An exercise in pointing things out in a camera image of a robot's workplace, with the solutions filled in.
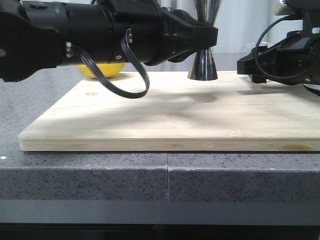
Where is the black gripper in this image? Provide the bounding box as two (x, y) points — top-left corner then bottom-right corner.
(109, 0), (218, 66)
(236, 32), (320, 85)

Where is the clear glass beaker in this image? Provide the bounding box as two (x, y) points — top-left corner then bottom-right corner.
(244, 41), (275, 82)

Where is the steel double jigger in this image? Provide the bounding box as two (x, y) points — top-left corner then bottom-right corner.
(187, 0), (222, 81)

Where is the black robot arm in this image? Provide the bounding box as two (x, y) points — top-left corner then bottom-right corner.
(0, 0), (218, 82)

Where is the wooden cutting board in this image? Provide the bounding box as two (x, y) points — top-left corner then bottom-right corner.
(18, 71), (320, 152)

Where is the yellow lemon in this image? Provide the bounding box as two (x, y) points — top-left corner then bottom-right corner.
(77, 63), (125, 79)

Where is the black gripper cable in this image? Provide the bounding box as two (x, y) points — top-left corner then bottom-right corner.
(254, 14), (320, 97)

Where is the black ribbon cable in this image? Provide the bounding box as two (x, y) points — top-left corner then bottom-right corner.
(66, 28), (151, 100)

